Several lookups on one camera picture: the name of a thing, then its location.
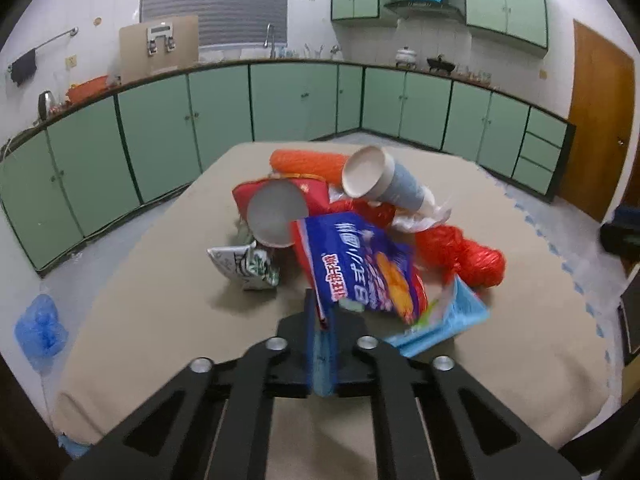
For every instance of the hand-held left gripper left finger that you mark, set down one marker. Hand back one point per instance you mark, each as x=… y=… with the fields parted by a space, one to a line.
x=316 y=365

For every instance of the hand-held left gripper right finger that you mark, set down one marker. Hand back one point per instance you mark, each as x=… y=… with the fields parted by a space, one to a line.
x=329 y=365

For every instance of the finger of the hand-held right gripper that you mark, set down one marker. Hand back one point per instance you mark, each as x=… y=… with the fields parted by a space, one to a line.
x=620 y=237

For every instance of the black trash bin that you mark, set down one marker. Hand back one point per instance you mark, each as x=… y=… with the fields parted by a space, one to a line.
x=631 y=320

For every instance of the blue snack packet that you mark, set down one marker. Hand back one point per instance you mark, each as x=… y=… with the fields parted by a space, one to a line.
x=350 y=260

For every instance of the orange foam net sleeve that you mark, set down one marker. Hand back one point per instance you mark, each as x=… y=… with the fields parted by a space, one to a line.
x=305 y=162

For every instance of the wooden door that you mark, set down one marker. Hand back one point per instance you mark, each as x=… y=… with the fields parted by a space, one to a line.
x=595 y=120

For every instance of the white and green packet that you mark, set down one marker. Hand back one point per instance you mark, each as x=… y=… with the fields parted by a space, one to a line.
x=235 y=265

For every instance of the light blue plastic packet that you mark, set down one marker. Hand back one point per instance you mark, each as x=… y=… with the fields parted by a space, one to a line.
x=450 y=320

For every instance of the red mesh bag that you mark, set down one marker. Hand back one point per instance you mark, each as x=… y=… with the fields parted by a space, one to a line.
x=470 y=260

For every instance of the red paper cup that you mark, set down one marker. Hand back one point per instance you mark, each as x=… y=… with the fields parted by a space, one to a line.
x=272 y=215

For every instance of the red snack packet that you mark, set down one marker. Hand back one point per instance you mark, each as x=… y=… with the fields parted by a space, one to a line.
x=315 y=195

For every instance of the white crumpled plastic wrapper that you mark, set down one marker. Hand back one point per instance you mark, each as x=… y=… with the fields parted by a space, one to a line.
x=420 y=220

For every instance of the beige floor mat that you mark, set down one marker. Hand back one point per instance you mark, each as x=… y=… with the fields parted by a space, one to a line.
x=150 y=310

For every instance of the blue-grey paper cup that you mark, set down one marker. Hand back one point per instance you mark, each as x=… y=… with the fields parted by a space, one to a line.
x=400 y=185

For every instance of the black wok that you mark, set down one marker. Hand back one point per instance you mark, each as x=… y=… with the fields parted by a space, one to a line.
x=440 y=64

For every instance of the green upper kitchen cabinets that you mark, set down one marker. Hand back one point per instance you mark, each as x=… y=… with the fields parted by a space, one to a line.
x=520 y=5

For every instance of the green kitchen cabinets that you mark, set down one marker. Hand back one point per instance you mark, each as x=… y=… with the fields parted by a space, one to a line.
x=520 y=5
x=160 y=130

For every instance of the blue plastic bag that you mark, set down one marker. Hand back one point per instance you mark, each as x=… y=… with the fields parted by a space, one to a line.
x=40 y=330

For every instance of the white lidded pot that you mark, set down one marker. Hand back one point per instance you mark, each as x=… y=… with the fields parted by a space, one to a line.
x=406 y=56

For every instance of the green lower kitchen cabinets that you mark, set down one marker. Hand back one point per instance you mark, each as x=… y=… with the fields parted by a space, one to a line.
x=160 y=130

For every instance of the range hood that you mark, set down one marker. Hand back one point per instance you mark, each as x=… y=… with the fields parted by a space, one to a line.
x=425 y=6

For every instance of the metal faucet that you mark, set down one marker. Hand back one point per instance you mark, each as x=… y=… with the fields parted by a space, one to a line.
x=270 y=40

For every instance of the orange plastic basin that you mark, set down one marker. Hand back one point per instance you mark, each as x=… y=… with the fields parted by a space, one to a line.
x=87 y=89

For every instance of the brown cardboard sheet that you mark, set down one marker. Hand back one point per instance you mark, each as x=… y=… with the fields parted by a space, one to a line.
x=132 y=55

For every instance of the metal kettle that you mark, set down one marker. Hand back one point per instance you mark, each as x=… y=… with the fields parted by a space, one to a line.
x=46 y=105

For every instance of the grey window blind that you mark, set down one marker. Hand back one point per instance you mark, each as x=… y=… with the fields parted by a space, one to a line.
x=215 y=0

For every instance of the dark towel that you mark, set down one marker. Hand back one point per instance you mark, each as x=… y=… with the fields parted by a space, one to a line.
x=24 y=67

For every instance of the white metal bracket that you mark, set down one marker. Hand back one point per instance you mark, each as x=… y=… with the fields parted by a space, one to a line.
x=161 y=35

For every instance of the yellow wall socket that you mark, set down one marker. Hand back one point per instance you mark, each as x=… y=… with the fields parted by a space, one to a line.
x=72 y=61

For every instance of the metal towel rail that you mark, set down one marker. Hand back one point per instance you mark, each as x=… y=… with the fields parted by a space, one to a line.
x=50 y=41

